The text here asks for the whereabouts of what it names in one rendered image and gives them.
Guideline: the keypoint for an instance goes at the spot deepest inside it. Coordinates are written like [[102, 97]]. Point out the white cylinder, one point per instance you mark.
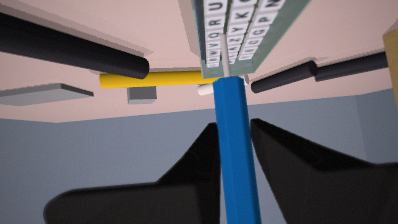
[[208, 88]]

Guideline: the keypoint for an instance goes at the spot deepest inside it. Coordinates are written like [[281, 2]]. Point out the grey flat slab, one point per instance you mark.
[[43, 94]]

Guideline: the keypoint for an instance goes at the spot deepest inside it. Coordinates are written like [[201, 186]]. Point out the yellow cylinder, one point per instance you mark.
[[154, 79]]

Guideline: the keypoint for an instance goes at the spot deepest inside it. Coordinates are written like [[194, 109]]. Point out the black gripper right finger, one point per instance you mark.
[[313, 184]]

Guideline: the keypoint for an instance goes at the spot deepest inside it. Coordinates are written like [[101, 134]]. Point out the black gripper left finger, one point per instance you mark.
[[188, 193]]

